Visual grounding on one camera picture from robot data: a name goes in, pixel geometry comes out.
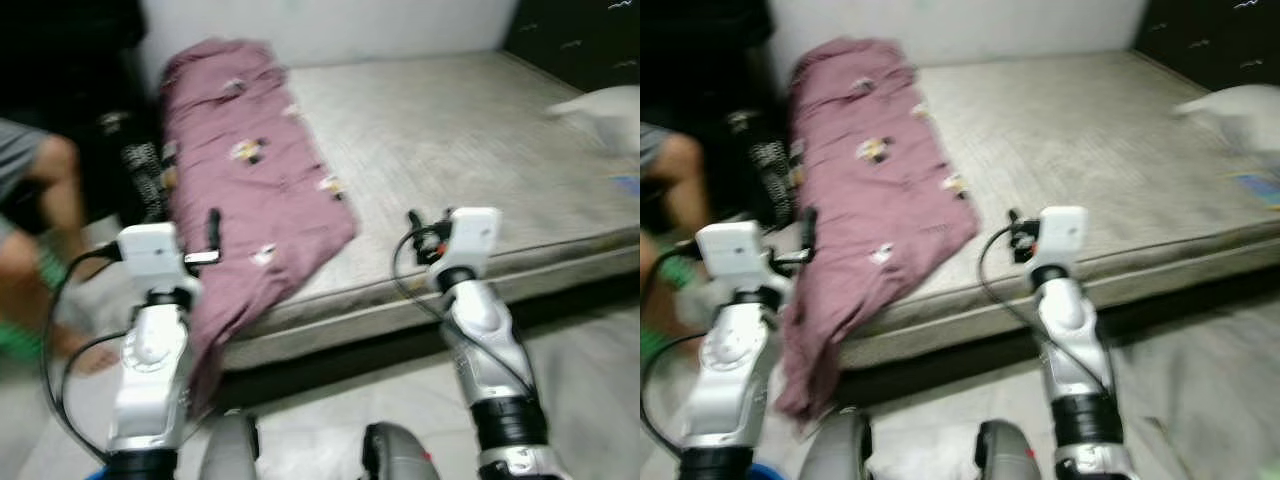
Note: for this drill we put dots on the colourful yellow-edged book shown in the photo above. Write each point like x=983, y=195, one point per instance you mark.
x=1258, y=190
x=627, y=186

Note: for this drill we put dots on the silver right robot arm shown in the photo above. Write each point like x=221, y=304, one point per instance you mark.
x=1075, y=350
x=490, y=350

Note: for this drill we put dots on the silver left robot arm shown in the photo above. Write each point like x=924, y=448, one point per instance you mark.
x=150, y=380
x=730, y=380

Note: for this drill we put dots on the pink printed blanket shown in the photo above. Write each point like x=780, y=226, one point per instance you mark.
x=240, y=200
x=870, y=200

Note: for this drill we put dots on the black white patterned fabric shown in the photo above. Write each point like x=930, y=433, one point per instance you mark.
x=145, y=180
x=770, y=170

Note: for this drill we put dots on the white quilted mattress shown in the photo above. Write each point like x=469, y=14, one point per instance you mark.
x=450, y=150
x=1080, y=150

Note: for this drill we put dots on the person in green striped clothes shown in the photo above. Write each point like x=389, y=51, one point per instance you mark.
x=680, y=170
x=55, y=165

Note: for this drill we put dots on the grey left robot leg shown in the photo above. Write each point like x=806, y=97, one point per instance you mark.
x=230, y=450
x=838, y=450

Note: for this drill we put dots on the grey robot leg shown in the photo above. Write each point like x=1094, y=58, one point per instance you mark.
x=400, y=455
x=230, y=450
x=838, y=450
x=1010, y=455

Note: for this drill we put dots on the grey right robot leg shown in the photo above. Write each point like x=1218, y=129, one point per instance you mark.
x=1010, y=455
x=400, y=455

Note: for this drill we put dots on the blue plastic bin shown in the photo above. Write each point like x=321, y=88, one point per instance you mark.
x=763, y=472
x=97, y=472

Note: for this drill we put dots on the white pillow with green leaf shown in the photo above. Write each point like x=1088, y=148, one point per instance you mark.
x=605, y=115
x=1240, y=115

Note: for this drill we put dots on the black tufted headboard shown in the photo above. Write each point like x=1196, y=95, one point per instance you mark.
x=580, y=40
x=1210, y=40

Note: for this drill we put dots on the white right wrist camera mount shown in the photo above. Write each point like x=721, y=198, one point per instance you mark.
x=1062, y=238
x=472, y=240

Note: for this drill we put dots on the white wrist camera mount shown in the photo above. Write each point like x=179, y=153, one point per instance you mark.
x=735, y=255
x=472, y=240
x=155, y=255
x=1062, y=238

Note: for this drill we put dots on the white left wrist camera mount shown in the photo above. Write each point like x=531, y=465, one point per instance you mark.
x=155, y=255
x=735, y=255

